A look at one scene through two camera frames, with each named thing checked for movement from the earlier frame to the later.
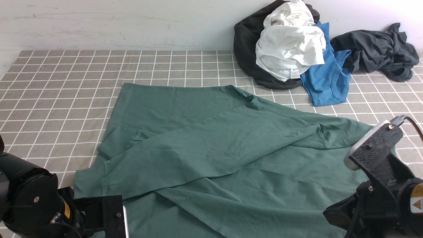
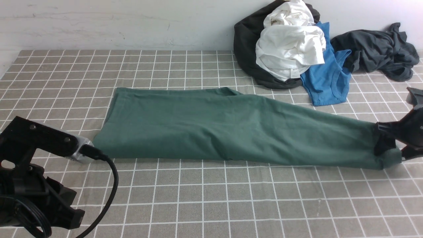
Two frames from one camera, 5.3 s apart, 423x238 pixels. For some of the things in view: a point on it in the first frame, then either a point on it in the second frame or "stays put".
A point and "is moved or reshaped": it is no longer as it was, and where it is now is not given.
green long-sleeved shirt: [216, 161] is moved or reshaped
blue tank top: [329, 83] stays put
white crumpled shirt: [290, 43] stays put
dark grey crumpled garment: [388, 53] stays put
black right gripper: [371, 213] to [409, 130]
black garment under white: [247, 32] stays put
